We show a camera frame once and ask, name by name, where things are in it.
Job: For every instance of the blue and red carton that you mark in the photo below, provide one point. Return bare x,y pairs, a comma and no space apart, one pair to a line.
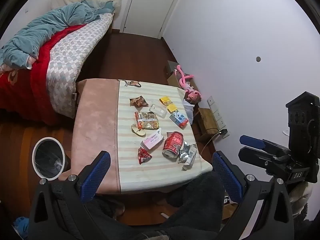
179,120

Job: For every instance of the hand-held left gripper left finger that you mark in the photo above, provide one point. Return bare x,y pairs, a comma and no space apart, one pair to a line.
98,172

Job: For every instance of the small red wrapper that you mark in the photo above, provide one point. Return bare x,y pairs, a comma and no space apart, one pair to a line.
143,155

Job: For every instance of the yellow small box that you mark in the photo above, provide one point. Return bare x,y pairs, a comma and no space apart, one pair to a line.
166,100
172,108

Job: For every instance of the silver foil wrapper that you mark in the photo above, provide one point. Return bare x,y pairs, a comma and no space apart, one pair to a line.
187,155

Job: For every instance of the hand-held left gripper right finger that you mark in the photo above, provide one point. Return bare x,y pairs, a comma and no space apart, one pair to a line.
227,177

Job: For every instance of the white plastic bag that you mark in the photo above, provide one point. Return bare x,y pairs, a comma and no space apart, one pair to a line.
189,110

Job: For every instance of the wooden stool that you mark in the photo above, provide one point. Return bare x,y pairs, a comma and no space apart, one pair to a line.
207,118

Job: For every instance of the red drink can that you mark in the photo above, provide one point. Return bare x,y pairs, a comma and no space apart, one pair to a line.
173,143

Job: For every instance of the pale fruit peel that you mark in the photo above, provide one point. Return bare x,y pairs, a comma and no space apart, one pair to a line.
138,130

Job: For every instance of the eyeglasses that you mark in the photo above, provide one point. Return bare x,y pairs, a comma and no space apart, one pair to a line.
130,83

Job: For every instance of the flat cardboard piece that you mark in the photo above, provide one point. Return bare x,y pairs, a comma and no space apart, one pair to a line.
228,208

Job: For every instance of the white door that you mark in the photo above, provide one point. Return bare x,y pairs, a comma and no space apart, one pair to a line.
152,5

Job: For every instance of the cardboard box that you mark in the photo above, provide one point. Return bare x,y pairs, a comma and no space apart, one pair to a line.
173,67

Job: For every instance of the black charger plug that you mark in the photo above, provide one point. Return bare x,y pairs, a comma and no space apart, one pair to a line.
223,132

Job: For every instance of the white trash bin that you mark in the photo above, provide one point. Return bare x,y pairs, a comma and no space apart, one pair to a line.
37,166

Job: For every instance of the striped table cloth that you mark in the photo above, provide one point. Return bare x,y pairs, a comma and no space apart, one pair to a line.
155,172

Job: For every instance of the blue cloth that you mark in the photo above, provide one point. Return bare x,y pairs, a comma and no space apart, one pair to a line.
21,226

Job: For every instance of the orange noodle packet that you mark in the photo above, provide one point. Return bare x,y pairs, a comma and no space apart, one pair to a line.
147,120

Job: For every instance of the white patterned pillow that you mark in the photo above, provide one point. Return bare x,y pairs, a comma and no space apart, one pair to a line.
72,55

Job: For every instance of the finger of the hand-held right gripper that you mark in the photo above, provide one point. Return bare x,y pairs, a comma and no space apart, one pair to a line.
251,141
252,155

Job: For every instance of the red blanket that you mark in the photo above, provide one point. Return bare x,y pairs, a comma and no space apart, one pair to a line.
27,87

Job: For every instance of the pink white tissue packet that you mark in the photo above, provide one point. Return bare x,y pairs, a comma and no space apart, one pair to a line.
152,141

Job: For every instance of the brown snack wrapper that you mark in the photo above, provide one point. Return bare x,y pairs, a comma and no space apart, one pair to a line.
138,101

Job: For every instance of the pink tablecloth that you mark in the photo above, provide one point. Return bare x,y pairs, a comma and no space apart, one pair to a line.
97,120

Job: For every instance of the teal blanket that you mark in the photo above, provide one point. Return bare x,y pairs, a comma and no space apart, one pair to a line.
50,27

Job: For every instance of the white wall outlet panels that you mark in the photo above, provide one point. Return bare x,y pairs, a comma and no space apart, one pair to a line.
217,113

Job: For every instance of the clear plastic tray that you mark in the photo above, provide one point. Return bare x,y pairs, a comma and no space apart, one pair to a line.
158,110

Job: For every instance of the pink plush toy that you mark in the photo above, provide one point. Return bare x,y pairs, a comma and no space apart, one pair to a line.
192,95

